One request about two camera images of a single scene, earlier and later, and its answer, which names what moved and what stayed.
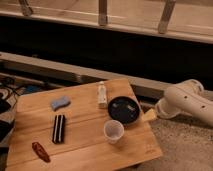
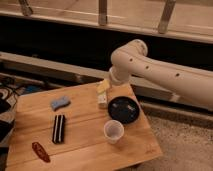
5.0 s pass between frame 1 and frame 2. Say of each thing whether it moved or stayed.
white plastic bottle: stayed
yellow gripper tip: moved
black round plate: stayed
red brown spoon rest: stayed
